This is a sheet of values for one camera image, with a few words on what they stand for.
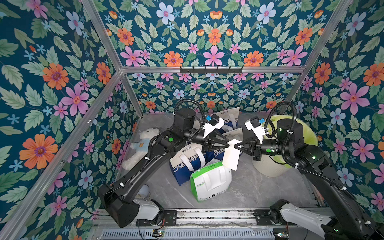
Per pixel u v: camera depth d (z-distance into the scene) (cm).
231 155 60
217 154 78
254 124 50
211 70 92
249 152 54
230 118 92
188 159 75
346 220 37
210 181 68
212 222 73
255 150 49
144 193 76
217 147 56
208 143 52
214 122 49
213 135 54
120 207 37
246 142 53
